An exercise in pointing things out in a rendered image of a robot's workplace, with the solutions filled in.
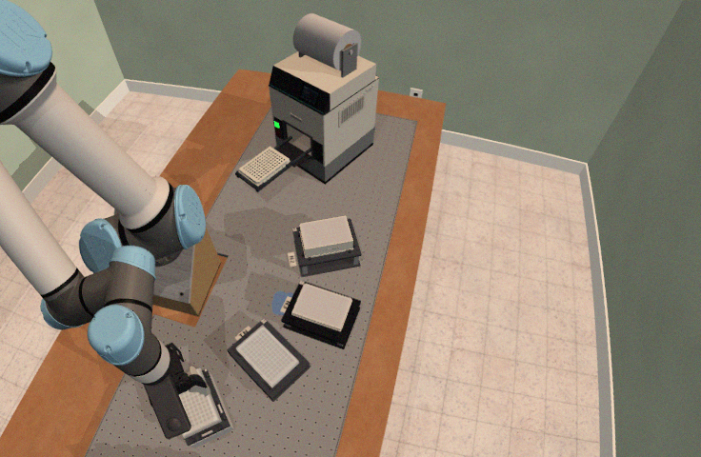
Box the beige horizontal cylinder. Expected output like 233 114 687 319
293 13 361 71

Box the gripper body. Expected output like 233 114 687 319
141 343 191 395

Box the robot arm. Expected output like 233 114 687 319
0 0 206 384

